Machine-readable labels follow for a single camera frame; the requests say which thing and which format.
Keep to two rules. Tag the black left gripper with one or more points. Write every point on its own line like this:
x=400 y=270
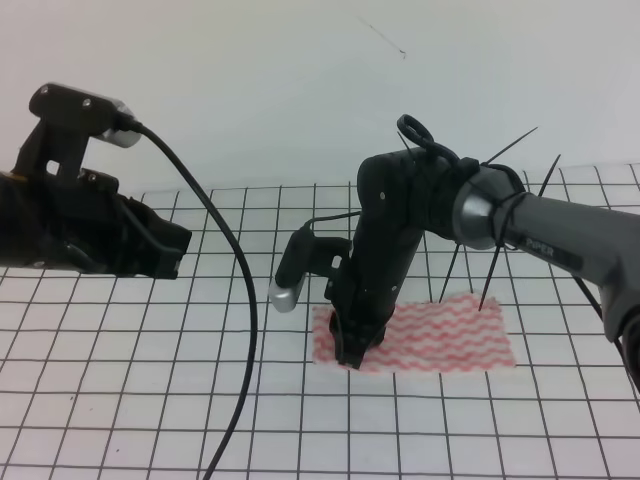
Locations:
x=85 y=229

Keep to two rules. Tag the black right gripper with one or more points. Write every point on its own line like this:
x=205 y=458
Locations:
x=367 y=288

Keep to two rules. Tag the pink wavy striped towel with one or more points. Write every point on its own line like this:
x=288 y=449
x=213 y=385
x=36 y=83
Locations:
x=463 y=333

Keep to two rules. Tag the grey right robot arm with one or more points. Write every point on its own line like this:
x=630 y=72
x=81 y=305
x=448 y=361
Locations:
x=405 y=194

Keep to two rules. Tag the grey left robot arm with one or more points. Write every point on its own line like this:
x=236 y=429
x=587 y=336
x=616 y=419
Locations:
x=86 y=227

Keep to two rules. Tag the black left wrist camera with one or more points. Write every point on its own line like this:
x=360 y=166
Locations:
x=68 y=119

